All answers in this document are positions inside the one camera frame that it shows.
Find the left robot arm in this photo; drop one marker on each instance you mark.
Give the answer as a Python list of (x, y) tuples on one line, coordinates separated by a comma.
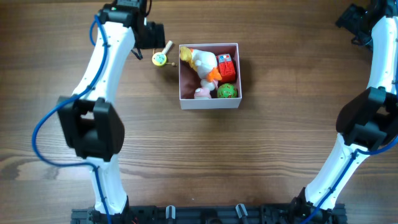
[(89, 121)]

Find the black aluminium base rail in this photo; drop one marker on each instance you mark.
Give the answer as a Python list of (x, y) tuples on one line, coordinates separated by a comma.
[(265, 213)]

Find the wooden rattle drum toy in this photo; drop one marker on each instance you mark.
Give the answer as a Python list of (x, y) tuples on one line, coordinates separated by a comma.
[(159, 59)]

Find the red toy car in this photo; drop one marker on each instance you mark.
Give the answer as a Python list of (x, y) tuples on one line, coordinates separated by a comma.
[(226, 68)]

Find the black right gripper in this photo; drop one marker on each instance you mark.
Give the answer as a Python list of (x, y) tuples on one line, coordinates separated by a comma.
[(347, 18)]

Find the white box pink interior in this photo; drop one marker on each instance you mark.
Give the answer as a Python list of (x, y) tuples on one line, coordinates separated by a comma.
[(189, 80)]

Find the green patterned ball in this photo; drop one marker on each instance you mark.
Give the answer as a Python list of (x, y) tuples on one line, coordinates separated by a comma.
[(227, 90)]

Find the white plush duck toy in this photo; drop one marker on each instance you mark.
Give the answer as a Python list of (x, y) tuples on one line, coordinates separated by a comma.
[(203, 62)]

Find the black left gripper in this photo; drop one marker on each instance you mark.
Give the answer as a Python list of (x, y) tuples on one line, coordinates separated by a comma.
[(154, 35)]

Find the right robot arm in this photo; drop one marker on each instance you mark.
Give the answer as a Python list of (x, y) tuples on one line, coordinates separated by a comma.
[(367, 125)]

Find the pink hat doll figure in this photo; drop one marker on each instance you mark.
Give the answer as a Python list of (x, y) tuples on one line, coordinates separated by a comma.
[(204, 92)]

